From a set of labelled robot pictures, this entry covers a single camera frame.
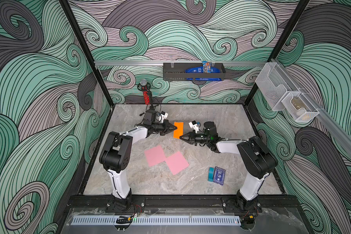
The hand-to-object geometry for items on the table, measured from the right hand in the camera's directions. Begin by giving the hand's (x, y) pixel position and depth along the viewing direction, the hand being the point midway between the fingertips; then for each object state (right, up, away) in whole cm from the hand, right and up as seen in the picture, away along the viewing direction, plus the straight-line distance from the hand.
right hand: (180, 137), depth 87 cm
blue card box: (+22, -21, -5) cm, 31 cm away
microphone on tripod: (-24, +34, +13) cm, 43 cm away
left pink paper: (-16, -13, +6) cm, 22 cm away
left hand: (-2, +7, +2) cm, 7 cm away
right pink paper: (-2, -17, +4) cm, 17 cm away
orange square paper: (-1, +3, +1) cm, 4 cm away
